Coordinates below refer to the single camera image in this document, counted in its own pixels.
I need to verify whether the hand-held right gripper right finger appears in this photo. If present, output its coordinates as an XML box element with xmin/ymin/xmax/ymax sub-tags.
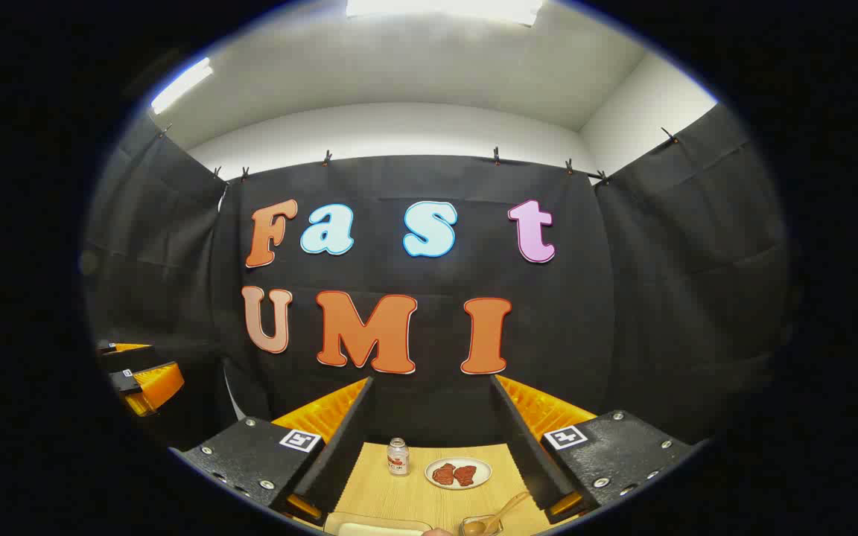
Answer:
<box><xmin>490</xmin><ymin>374</ymin><xmax>698</xmax><ymax>526</ymax></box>

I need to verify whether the black backdrop cloth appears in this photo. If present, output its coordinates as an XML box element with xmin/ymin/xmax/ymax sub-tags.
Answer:
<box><xmin>83</xmin><ymin>104</ymin><xmax>791</xmax><ymax>447</ymax></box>

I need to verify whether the white round plate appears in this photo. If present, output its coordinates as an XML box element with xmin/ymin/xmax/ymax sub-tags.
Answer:
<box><xmin>425</xmin><ymin>456</ymin><xmax>493</xmax><ymax>491</ymax></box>

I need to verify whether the wire chopstick holder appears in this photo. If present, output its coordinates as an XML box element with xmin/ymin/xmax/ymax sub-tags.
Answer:
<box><xmin>459</xmin><ymin>514</ymin><xmax>505</xmax><ymax>536</ymax></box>

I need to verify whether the long ceiling light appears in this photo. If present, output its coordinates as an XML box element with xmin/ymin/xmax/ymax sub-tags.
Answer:
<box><xmin>346</xmin><ymin>0</ymin><xmax>545</xmax><ymax>27</ymax></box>
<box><xmin>150</xmin><ymin>58</ymin><xmax>214</xmax><ymax>114</ymax></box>

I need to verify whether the row of black cloth clips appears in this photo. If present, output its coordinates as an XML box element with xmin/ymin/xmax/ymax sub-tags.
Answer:
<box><xmin>157</xmin><ymin>123</ymin><xmax>679</xmax><ymax>187</ymax></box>

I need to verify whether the wooden spoon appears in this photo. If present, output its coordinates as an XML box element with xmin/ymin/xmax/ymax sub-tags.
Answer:
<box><xmin>466</xmin><ymin>491</ymin><xmax>531</xmax><ymax>536</ymax></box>

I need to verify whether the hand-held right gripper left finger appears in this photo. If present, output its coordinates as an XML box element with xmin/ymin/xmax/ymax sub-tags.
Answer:
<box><xmin>172</xmin><ymin>376</ymin><xmax>376</xmax><ymax>526</ymax></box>

